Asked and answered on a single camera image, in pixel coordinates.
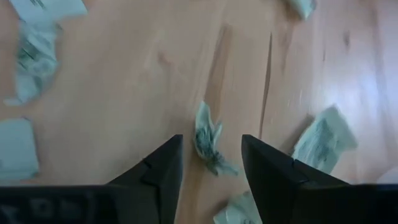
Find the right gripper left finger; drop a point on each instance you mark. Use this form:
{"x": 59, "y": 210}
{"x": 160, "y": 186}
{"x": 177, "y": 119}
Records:
{"x": 161, "y": 174}

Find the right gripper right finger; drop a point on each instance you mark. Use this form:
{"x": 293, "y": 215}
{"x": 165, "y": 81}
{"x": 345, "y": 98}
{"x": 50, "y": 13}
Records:
{"x": 270, "y": 174}

